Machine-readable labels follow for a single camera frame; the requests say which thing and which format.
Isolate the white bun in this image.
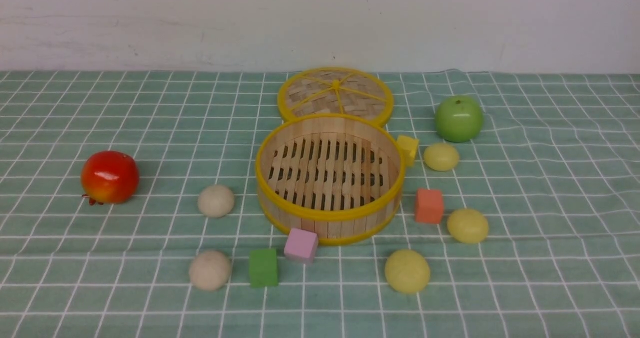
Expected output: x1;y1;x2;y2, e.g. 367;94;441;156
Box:
197;185;235;218
189;250;233;291

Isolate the yellow bun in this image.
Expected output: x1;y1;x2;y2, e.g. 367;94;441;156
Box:
446;208;490;244
423;142;460;172
384;249;431;295

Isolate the yellow bun front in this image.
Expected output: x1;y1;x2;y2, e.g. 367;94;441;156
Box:
384;249;431;295

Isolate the bamboo steamer tray yellow rim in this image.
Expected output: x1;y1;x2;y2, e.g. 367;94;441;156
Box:
254;114;406;246

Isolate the woven bamboo steamer lid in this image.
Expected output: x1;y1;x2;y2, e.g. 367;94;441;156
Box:
277;67;394;127

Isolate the pink cube block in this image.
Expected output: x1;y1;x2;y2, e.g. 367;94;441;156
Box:
283;227;319;264

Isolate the yellow cube block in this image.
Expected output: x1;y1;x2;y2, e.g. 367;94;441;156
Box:
397;135;419;167

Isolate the orange cube block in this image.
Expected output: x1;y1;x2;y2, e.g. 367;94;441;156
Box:
414;188;445;225

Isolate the green cube block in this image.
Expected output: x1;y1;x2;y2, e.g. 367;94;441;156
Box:
249;248;279;288

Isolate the green apple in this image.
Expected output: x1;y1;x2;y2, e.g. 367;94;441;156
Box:
434;95;484;143

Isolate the green checked tablecloth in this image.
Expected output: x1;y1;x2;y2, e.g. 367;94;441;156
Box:
0;70;640;338

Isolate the red pomegranate fruit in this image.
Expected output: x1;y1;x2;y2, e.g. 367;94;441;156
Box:
80;151;140;206

